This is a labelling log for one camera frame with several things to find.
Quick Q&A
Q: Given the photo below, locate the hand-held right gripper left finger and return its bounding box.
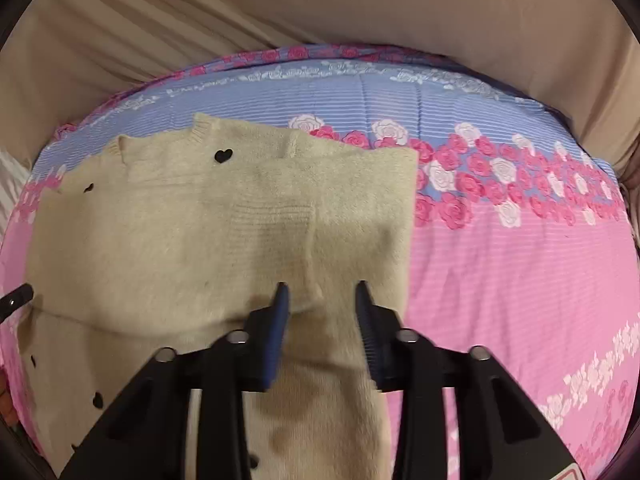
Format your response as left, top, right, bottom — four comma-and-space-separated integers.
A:
60, 282, 291, 480

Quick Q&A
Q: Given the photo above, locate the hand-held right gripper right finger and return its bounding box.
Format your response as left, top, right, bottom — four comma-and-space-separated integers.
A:
354, 281, 586, 480

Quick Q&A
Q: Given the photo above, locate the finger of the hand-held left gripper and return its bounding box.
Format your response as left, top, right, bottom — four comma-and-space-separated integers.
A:
0, 284, 35, 322

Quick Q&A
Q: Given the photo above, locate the cream knitted sweater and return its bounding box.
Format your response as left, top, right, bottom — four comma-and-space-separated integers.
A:
20, 112, 420, 480

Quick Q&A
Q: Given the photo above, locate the white satin curtain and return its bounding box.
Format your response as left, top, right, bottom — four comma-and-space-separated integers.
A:
0, 152, 34, 241

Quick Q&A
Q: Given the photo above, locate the pink blue floral bed sheet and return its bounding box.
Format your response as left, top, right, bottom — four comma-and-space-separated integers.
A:
0, 44, 640, 480

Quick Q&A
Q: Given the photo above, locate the beige draped cloth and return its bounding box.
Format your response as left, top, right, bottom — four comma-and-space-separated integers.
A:
0, 0, 640, 176

